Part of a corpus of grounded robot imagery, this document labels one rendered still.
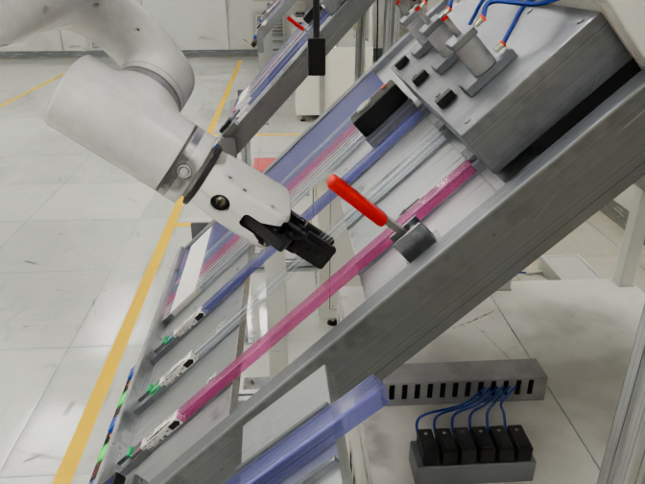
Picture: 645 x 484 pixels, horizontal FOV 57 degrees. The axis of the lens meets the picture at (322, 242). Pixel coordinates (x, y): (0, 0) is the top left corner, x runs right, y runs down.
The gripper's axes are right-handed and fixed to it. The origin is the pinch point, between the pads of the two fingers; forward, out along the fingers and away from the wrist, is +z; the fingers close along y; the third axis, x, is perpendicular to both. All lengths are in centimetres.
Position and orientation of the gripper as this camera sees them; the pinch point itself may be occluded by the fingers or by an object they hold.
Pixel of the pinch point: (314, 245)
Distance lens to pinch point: 69.8
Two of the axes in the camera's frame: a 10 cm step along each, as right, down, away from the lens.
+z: 8.0, 5.2, 3.0
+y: -0.6, -4.3, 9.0
